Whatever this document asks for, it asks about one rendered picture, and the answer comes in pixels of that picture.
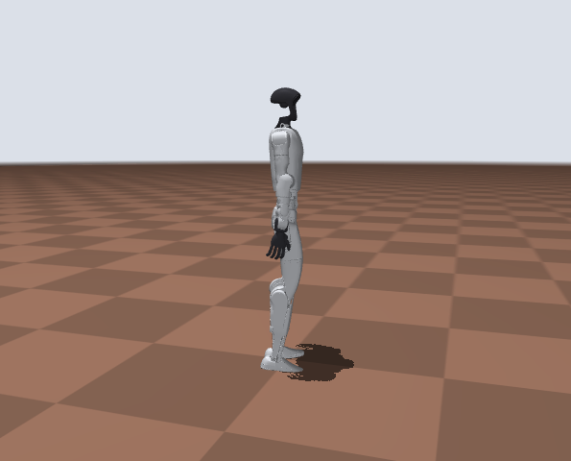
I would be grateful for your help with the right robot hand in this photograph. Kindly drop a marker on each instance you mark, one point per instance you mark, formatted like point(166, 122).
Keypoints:
point(280, 241)

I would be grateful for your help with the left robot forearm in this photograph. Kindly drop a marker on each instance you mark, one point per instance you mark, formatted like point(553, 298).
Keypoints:
point(294, 193)

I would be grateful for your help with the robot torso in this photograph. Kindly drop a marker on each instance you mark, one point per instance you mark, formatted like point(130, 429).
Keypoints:
point(294, 167)

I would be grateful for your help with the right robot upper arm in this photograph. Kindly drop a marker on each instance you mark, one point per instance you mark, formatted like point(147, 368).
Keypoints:
point(281, 143)

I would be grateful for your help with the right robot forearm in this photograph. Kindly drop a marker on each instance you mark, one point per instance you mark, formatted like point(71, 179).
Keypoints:
point(283, 195)

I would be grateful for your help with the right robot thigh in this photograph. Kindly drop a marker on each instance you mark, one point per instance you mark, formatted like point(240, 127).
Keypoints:
point(291, 263)

